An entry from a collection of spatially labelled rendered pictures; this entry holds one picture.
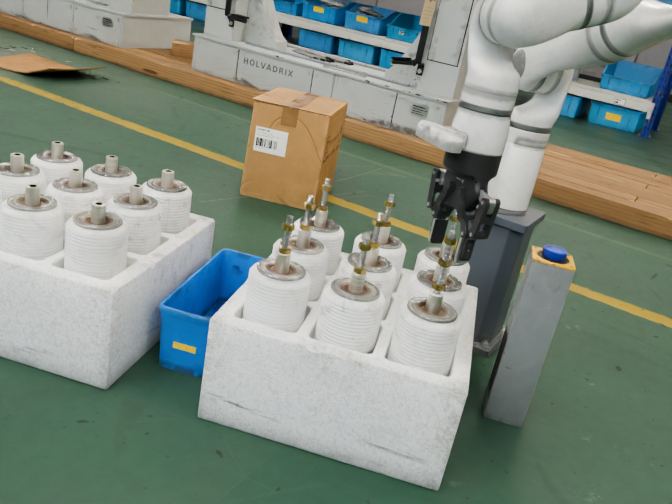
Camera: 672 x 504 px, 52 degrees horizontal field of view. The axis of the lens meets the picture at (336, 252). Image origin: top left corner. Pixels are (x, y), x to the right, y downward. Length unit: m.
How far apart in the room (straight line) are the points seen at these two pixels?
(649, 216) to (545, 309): 1.66
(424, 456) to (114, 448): 0.45
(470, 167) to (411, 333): 0.25
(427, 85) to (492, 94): 2.24
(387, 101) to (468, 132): 2.25
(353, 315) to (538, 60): 0.60
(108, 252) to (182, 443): 0.32
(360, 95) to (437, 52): 0.40
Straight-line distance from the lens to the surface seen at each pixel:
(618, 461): 1.33
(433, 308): 1.01
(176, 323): 1.19
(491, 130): 0.91
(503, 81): 0.90
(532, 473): 1.20
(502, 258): 1.41
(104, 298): 1.10
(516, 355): 1.23
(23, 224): 1.18
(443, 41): 3.10
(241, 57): 3.58
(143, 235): 1.22
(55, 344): 1.19
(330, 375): 1.01
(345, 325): 1.00
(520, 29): 0.88
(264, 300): 1.02
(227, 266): 1.44
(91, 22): 4.33
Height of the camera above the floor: 0.68
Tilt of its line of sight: 22 degrees down
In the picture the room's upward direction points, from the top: 11 degrees clockwise
